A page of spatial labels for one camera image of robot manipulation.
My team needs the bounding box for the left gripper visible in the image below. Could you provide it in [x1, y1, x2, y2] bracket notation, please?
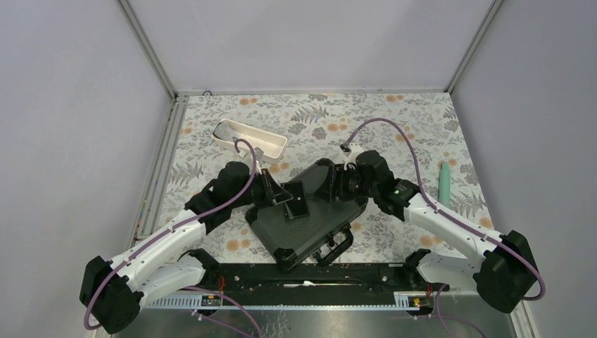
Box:
[230, 168, 292, 209]

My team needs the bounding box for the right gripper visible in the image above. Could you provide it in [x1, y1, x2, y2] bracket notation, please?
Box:
[314, 163, 378, 203]

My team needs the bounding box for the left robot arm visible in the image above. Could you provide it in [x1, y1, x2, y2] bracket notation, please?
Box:
[79, 161, 293, 334]

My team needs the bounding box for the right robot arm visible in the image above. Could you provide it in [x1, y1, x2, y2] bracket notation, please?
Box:
[323, 151, 540, 313]

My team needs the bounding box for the credit card in tray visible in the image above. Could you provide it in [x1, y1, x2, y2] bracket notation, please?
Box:
[218, 125, 239, 143]

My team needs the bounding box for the dark grey hard case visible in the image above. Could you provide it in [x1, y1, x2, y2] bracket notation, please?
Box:
[244, 158, 368, 273]

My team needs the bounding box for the white plastic tray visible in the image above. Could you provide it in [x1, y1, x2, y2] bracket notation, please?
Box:
[211, 118, 288, 165]

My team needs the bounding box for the floral tablecloth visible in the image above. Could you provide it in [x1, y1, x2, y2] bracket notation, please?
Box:
[139, 93, 494, 235]

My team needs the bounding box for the mint green tube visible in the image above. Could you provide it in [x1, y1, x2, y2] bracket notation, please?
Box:
[438, 162, 451, 209]

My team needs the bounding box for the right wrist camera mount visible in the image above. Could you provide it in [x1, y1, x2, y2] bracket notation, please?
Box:
[340, 143, 364, 170]

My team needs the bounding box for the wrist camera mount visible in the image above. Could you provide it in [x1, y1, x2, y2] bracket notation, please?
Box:
[340, 143, 364, 170]
[249, 147, 263, 175]

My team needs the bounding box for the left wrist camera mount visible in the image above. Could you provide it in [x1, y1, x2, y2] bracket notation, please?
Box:
[249, 147, 263, 175]

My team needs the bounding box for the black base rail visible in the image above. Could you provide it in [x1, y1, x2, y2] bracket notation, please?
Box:
[197, 263, 441, 308]

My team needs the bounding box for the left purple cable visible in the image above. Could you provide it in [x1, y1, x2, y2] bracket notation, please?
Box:
[84, 137, 258, 331]

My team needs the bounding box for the purple cable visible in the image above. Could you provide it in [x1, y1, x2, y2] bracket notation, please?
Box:
[84, 137, 258, 331]
[342, 117, 546, 302]

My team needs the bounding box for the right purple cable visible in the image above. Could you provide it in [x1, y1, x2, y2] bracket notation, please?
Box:
[342, 117, 546, 302]

